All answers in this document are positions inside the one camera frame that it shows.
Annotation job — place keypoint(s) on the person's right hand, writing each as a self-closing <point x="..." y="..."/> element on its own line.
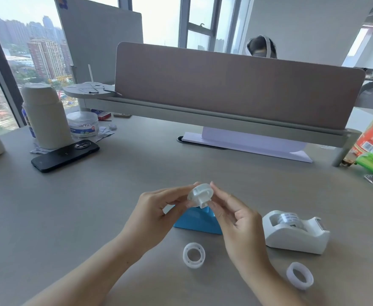
<point x="242" y="232"/>

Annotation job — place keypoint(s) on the person's left hand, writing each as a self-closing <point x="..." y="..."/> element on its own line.
<point x="145" y="219"/>

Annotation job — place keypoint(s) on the person's left thumb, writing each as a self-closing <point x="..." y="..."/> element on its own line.
<point x="178" y="211"/>

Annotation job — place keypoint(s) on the person's right thumb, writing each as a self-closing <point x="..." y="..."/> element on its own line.
<point x="217" y="214"/>

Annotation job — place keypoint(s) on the white plastic tape spool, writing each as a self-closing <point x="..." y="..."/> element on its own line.
<point x="201" y="194"/>

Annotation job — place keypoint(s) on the person's right forearm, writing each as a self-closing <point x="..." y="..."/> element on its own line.
<point x="269" y="288"/>

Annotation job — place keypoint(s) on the person's left forearm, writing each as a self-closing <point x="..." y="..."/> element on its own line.
<point x="87" y="277"/>

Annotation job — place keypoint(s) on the blue tape dispenser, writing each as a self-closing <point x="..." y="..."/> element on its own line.
<point x="196" y="221"/>

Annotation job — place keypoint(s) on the clear tape roll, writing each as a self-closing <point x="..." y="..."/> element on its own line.
<point x="186" y="255"/>
<point x="291" y="277"/>

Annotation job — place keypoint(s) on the tape roll with printed core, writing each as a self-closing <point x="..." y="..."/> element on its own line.
<point x="290" y="219"/>

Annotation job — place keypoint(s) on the white paper sheet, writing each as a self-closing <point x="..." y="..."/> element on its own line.
<point x="253" y="143"/>

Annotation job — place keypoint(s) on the white tape dispenser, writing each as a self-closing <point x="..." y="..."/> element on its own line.
<point x="298" y="240"/>

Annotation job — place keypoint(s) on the small white cap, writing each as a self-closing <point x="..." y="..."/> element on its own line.
<point x="112" y="127"/>

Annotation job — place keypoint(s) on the small red box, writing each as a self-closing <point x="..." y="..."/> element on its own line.
<point x="102" y="114"/>

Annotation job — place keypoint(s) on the black smartphone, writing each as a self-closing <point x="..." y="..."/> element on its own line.
<point x="62" y="157"/>

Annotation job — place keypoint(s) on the round container with blue label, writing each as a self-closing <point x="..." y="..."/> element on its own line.
<point x="82" y="125"/>

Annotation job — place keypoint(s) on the brown desk divider panel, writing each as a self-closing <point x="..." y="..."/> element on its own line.
<point x="231" y="85"/>

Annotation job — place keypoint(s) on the round gray tray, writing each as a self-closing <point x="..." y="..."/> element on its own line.
<point x="84" y="89"/>

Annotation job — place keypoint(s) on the white plastic bottle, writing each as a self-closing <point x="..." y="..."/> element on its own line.
<point x="47" y="117"/>

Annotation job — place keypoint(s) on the thin white stick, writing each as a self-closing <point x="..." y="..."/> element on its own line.
<point x="90" y="73"/>

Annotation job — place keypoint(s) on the gray standing whiteboard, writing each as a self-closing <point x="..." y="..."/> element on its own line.
<point x="100" y="34"/>

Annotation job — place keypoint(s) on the gray desk shelf rail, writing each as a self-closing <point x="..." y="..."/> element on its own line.
<point x="237" y="122"/>

